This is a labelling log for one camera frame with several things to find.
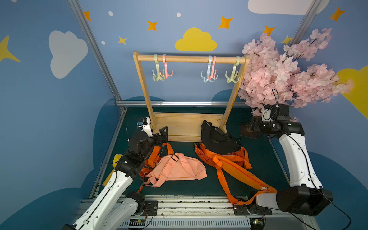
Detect pink waist bag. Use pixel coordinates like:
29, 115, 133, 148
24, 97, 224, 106
143, 153, 207, 188

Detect black waist bag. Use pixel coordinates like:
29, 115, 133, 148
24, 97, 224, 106
201, 120, 242, 155

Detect bright orange waist bag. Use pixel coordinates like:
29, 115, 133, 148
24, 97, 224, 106
212, 155, 277, 206

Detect dark orange waist bag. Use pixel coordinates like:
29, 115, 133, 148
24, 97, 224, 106
137, 142, 174, 194

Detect red orange waist bag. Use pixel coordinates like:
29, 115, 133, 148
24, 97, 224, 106
194, 143, 252, 169

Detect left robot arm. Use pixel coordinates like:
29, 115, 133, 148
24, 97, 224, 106
62, 126, 168, 230

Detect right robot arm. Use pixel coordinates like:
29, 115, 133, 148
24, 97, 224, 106
249, 104, 333, 217

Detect green hook left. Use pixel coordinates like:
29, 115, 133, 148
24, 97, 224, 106
152, 54, 165, 81

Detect green hook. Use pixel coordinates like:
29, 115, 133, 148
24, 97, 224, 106
225, 56, 241, 83
152, 54, 165, 81

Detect pink hook right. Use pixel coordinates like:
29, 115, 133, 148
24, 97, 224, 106
208, 56, 219, 82

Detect pink hook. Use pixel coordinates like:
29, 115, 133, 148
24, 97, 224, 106
163, 54, 173, 79
208, 56, 219, 82

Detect blue hook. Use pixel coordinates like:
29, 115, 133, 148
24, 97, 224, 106
201, 56, 215, 83

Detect green hook right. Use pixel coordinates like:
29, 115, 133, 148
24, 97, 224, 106
225, 56, 241, 83

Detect pink hook left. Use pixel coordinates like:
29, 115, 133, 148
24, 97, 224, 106
163, 54, 173, 79

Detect wooden hanging rack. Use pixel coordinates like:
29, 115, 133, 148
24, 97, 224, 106
133, 51, 250, 142

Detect yellow toy shovel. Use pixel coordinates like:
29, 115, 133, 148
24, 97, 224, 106
103, 154, 122, 186

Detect pink blossom tree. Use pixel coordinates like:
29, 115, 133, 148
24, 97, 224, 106
238, 28, 354, 116

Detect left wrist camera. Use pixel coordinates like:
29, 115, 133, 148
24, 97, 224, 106
137, 117, 153, 137

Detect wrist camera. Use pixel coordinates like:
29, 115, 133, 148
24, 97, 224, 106
137, 117, 153, 137
262, 104, 291, 122

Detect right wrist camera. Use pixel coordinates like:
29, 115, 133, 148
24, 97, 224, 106
262, 104, 291, 122

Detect horizontal aluminium rail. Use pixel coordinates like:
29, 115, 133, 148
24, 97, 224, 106
116, 101, 228, 107

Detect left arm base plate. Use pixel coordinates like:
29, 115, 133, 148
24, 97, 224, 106
134, 200, 158, 216

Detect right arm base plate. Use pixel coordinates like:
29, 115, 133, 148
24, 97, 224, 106
233, 200, 272, 216

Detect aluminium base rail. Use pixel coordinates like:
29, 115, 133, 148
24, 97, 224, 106
118, 195, 319, 230

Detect right aluminium corner post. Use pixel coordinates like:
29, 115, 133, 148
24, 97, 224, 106
288, 0, 322, 46

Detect aluminium corner post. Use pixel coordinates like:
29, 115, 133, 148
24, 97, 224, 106
288, 0, 322, 46
68, 0, 121, 102

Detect left aluminium corner post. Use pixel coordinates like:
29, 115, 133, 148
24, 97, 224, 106
68, 0, 121, 102

